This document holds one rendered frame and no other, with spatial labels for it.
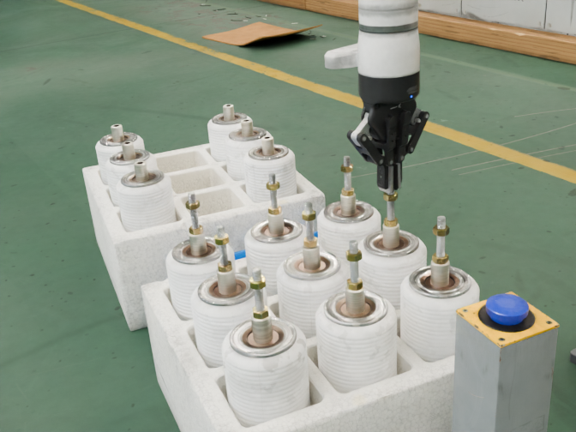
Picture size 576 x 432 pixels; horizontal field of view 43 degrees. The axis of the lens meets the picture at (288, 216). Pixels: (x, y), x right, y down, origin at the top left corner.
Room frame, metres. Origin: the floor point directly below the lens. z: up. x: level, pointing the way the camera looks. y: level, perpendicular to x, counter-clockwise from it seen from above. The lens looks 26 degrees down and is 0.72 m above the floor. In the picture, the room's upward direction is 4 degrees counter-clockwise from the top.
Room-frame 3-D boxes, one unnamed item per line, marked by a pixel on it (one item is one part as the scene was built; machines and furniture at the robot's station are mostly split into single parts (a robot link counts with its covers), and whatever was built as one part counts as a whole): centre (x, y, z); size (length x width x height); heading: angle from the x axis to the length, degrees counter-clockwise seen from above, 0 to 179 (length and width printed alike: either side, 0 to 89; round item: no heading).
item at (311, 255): (0.83, -0.03, 0.26); 0.02 x 0.02 x 0.03
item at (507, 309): (0.59, -0.21, 0.32); 0.04 x 0.04 x 0.02
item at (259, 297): (0.68, 0.04, 0.30); 0.01 x 0.01 x 0.08
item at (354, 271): (0.72, -0.07, 0.30); 0.01 x 0.01 x 0.08
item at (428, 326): (0.77, -0.18, 0.16); 0.10 x 0.10 x 0.18
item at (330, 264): (0.83, -0.03, 0.25); 0.08 x 0.08 x 0.01
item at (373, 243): (0.88, -0.14, 0.25); 0.08 x 0.08 x 0.01
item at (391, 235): (0.88, -0.14, 0.26); 0.02 x 0.02 x 0.03
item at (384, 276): (0.88, -0.14, 0.16); 0.10 x 0.10 x 0.18
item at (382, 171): (0.87, -0.12, 0.36); 0.03 x 0.01 x 0.05; 127
